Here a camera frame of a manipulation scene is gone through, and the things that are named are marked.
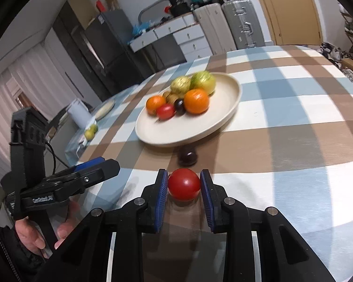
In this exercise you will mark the small red object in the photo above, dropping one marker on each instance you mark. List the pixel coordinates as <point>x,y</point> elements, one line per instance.
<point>167,9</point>

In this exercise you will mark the wooden door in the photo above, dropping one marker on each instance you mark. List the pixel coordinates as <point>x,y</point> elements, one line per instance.
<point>291,8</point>

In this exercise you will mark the white curtain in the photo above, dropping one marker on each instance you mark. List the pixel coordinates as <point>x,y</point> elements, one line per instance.
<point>6,94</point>

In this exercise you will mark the arched mirror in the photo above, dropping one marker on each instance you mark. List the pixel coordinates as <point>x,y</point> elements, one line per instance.
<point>151,10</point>

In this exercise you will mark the red bottle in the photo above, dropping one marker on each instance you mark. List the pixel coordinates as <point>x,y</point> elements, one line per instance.
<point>100,6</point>

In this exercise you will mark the beige suitcase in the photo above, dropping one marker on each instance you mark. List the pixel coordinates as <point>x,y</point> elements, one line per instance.
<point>213,28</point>

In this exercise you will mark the green round fruit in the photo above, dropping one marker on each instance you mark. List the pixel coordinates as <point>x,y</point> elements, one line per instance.
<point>204,81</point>

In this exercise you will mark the brown wooden frame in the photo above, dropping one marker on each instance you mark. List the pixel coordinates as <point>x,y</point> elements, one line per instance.
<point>21,100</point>

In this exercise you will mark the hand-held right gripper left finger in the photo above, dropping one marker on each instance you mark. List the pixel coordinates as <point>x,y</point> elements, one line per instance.
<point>161,199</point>

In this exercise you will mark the small orange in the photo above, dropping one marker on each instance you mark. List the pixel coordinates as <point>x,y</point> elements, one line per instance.
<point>156,105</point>

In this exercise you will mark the person's left hand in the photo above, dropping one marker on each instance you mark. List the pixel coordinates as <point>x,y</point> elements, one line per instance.
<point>28,232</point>

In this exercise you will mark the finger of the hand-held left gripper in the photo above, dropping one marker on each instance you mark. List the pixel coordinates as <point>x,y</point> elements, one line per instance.
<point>89,163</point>
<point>106,169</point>

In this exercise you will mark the yellow-green round fruit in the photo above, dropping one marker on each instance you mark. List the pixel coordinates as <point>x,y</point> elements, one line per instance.
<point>180,85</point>

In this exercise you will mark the blue plastic bag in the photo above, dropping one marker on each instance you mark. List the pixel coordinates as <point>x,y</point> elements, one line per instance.
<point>141,29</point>

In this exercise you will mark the dark plum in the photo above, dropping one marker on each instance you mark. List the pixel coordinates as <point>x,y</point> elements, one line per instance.
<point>179,106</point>
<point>187,157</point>

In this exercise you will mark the white electric kettle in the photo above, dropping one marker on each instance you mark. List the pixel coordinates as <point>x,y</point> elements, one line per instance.
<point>78,114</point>

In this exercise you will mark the silver suitcase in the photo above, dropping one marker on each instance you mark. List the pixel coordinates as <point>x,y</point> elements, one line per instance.
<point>242,23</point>

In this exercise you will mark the dark grey refrigerator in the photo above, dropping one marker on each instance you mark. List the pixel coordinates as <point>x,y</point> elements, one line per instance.
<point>114,44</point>

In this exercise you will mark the white desk with drawers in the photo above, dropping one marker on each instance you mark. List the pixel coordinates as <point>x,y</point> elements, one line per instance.
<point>191,41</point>

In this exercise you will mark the brown cardboard pieces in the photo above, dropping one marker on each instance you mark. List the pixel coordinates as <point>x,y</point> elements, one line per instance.
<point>111,1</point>

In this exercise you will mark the round beige dish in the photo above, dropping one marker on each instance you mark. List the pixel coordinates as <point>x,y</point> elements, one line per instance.
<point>104,109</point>

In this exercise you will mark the pile of clothes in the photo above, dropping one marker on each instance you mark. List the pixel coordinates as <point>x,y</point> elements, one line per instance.
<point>332,51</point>

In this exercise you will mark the large red tomato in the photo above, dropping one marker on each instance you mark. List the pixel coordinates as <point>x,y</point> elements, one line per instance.
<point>184,183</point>

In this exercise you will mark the black bag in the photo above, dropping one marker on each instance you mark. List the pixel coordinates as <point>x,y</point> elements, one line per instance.
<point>179,6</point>

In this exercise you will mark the cardboard box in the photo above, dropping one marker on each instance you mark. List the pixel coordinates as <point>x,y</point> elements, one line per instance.
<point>81,10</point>

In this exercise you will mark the small green fruit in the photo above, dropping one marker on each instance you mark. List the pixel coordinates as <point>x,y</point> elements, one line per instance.
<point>91,130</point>

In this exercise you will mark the light blue patterned tablecloth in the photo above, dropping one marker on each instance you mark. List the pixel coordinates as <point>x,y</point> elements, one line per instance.
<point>72,149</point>

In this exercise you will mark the small red tomato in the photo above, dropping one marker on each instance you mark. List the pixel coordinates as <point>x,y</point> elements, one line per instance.
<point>165,111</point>

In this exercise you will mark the white closet door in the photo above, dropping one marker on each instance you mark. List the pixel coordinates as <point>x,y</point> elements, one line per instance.
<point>67,70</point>

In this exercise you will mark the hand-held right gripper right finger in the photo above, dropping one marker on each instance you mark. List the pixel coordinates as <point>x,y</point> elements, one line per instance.
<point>206,199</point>

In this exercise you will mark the large orange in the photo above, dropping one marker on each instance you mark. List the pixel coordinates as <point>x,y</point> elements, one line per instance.
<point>196,101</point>

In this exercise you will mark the black cabinet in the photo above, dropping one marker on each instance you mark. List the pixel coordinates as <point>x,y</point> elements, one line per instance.
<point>70,50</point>

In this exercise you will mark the brown kiwi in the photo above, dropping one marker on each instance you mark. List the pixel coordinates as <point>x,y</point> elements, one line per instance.
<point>170,97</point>

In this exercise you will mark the cream round plate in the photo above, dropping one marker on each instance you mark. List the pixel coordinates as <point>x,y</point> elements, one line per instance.
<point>217,111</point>

